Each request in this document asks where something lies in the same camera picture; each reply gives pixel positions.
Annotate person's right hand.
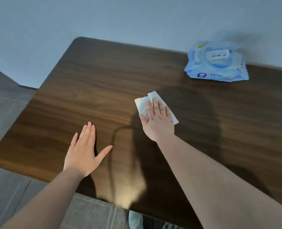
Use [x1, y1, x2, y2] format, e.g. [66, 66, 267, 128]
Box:
[139, 99, 175, 142]

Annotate person's left hand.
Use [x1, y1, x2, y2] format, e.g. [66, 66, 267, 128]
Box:
[63, 122, 113, 177]

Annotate white wet wipe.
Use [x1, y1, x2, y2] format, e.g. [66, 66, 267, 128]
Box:
[134, 91, 179, 125]

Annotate person's left forearm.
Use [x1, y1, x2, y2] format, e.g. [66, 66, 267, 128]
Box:
[0, 167, 86, 229]

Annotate person's right forearm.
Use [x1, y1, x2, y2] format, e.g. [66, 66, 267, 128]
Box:
[155, 134, 282, 229]

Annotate blue wet wipes pack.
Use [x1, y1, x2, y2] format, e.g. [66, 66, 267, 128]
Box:
[184, 41, 250, 82]

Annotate person's blue jeans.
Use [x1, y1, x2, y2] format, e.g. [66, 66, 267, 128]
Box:
[128, 210, 185, 229]

